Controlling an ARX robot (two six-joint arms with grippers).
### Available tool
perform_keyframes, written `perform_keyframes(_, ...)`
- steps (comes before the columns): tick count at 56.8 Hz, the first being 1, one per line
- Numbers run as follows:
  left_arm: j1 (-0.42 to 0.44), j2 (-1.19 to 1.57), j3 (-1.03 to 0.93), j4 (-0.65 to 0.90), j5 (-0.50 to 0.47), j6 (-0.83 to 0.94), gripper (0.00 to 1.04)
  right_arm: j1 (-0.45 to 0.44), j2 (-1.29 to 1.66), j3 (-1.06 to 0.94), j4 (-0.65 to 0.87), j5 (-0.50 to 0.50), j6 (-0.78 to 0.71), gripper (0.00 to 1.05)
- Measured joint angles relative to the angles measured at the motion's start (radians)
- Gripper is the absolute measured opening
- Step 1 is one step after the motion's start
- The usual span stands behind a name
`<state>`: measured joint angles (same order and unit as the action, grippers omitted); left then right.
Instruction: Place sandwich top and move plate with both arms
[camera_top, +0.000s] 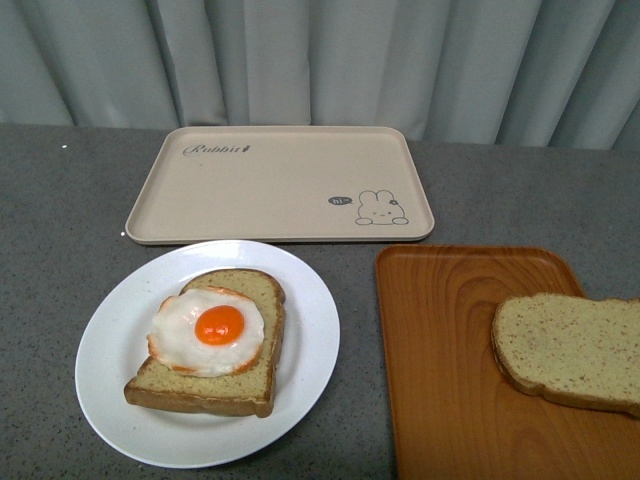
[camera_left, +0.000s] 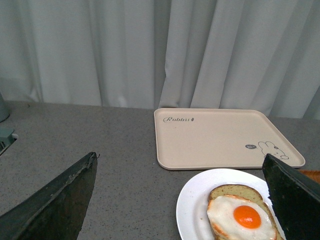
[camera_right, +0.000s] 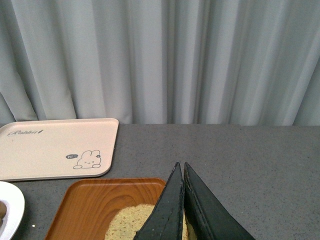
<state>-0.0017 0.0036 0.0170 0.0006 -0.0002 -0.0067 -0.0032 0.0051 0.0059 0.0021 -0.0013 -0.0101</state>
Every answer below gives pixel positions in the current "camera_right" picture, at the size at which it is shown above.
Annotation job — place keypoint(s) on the pink rabbit tray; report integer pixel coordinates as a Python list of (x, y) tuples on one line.
[(57, 149)]

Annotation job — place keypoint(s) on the bread slice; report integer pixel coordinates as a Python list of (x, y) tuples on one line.
[(129, 220)]

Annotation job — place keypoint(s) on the grey curtain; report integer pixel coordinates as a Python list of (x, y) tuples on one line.
[(243, 62)]

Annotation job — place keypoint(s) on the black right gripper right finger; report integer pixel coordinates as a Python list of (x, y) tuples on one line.
[(208, 217)]

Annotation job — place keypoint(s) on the white round plate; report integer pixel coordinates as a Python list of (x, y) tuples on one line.
[(14, 200)]

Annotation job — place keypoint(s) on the brown wooden tray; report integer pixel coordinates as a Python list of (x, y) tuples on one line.
[(89, 205)]

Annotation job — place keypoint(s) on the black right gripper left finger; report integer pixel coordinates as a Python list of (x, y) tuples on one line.
[(167, 217)]

